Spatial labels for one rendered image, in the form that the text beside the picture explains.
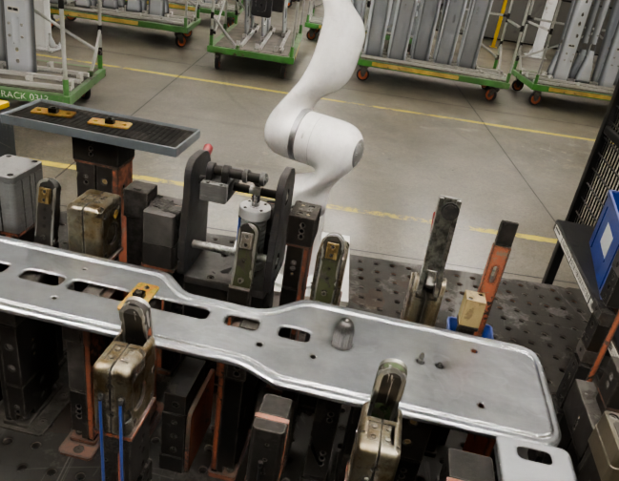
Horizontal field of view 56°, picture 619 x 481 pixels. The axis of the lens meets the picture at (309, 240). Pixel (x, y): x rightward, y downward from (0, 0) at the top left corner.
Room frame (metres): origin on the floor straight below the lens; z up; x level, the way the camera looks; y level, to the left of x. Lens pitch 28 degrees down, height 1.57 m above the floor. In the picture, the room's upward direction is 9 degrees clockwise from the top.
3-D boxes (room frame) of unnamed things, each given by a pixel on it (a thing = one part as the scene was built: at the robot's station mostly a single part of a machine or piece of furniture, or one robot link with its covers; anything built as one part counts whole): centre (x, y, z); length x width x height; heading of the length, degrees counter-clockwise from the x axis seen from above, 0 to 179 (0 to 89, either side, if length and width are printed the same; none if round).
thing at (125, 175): (1.15, 0.45, 0.92); 0.10 x 0.08 x 0.45; 84
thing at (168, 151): (1.15, 0.45, 1.16); 0.37 x 0.14 x 0.02; 84
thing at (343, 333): (0.76, -0.08, 1.02); 0.03 x 0.03 x 0.07
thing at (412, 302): (0.91, -0.22, 0.88); 0.07 x 0.06 x 0.35; 174
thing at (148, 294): (0.79, 0.26, 1.01); 0.08 x 0.04 x 0.01; 173
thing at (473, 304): (0.86, -0.29, 0.88); 0.04 x 0.04 x 0.36; 84
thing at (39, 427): (0.82, 0.47, 0.84); 0.13 x 0.11 x 0.29; 174
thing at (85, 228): (0.97, 0.40, 0.89); 0.13 x 0.11 x 0.38; 174
